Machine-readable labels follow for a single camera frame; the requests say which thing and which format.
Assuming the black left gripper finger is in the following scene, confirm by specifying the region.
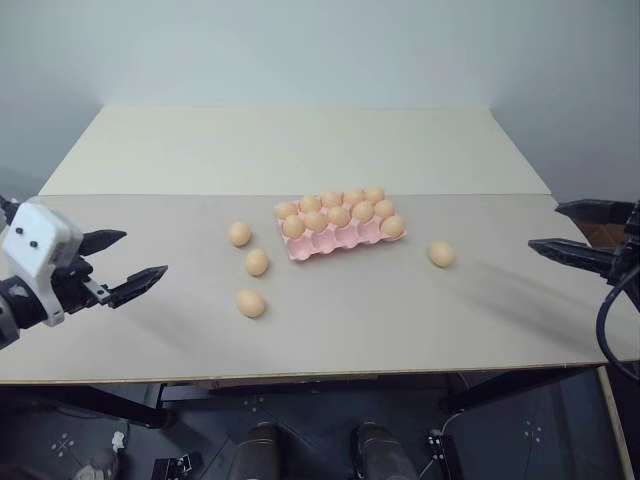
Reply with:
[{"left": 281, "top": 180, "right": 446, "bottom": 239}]
[
  {"left": 79, "top": 228, "right": 128, "bottom": 259},
  {"left": 106, "top": 265, "right": 169, "bottom": 309}
]

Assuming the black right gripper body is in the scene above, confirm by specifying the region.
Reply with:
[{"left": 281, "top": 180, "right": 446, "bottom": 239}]
[{"left": 611, "top": 199, "right": 640, "bottom": 297}]

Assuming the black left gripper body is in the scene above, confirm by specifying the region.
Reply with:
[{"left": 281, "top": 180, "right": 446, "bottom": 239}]
[{"left": 48, "top": 253, "right": 111, "bottom": 316}]

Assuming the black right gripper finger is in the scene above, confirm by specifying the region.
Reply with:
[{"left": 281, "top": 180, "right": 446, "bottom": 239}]
[
  {"left": 555, "top": 199, "right": 634, "bottom": 233},
  {"left": 527, "top": 238, "right": 622, "bottom": 287}
]

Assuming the pink egg tray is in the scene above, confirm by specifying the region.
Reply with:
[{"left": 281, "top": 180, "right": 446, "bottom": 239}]
[{"left": 273, "top": 187, "right": 409, "bottom": 265}]

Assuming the black table leg brace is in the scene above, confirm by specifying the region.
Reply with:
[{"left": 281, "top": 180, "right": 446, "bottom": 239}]
[
  {"left": 0, "top": 383, "right": 177, "bottom": 430},
  {"left": 438, "top": 368, "right": 601, "bottom": 414}
]

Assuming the light wooden board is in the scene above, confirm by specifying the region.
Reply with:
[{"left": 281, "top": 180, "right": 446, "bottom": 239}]
[{"left": 596, "top": 368, "right": 632, "bottom": 480}]

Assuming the black box with markers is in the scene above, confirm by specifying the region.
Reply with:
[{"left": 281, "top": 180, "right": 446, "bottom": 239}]
[
  {"left": 151, "top": 452, "right": 202, "bottom": 480},
  {"left": 426, "top": 428, "right": 455, "bottom": 464}
]

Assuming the black table crossbar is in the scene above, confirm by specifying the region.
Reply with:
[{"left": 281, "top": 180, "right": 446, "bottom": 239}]
[{"left": 158, "top": 377, "right": 451, "bottom": 402}]

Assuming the dark rounded shape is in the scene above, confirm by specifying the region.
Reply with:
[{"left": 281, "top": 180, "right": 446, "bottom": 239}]
[
  {"left": 353, "top": 422, "right": 419, "bottom": 480},
  {"left": 237, "top": 422, "right": 282, "bottom": 480}
]

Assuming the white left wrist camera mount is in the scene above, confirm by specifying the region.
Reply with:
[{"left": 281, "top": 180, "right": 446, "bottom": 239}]
[{"left": 0, "top": 197, "right": 85, "bottom": 328}]

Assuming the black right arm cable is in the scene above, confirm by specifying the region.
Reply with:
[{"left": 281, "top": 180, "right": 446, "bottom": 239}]
[{"left": 595, "top": 272, "right": 640, "bottom": 382}]

